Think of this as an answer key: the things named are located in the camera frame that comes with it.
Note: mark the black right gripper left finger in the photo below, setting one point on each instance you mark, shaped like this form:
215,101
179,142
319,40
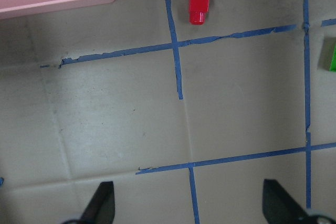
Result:
101,208

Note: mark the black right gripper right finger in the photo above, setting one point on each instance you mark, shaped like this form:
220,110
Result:
278,206

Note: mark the green toy block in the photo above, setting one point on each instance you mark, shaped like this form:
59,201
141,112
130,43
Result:
332,67

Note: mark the red toy block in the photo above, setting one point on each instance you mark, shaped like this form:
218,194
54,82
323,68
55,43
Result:
198,10

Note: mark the brown paper table cover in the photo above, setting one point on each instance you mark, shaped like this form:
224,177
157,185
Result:
186,120

